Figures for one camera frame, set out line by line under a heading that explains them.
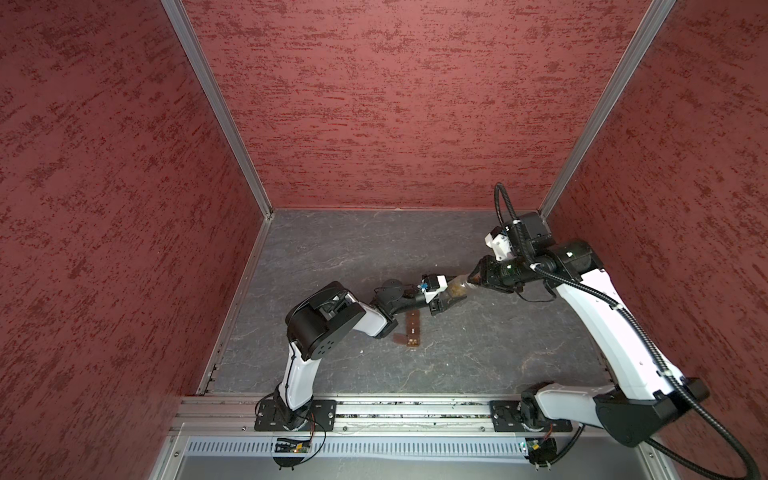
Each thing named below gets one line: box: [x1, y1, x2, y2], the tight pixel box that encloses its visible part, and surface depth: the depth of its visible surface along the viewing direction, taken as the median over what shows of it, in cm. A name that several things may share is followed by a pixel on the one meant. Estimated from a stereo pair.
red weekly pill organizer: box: [392, 310, 421, 347], surface depth 89 cm
